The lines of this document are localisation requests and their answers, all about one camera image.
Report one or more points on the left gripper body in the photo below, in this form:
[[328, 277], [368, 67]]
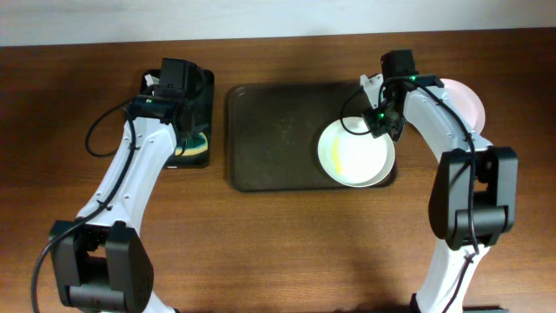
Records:
[[201, 121]]

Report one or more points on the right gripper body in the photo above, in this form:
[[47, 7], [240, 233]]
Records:
[[380, 121]]

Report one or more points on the green and yellow sponge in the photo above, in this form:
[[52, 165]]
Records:
[[192, 146]]

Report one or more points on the cream white plate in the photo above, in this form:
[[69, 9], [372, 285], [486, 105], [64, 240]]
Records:
[[353, 159]]

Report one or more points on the pale pink plate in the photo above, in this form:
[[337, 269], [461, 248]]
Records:
[[467, 102]]

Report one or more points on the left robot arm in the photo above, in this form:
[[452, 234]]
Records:
[[99, 261]]

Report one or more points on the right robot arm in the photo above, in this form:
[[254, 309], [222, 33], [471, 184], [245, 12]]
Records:
[[474, 193]]

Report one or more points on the black rectangular sponge tray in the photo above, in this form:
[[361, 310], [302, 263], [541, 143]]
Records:
[[202, 160]]

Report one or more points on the dark brown serving tray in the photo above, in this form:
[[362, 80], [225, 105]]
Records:
[[274, 129]]

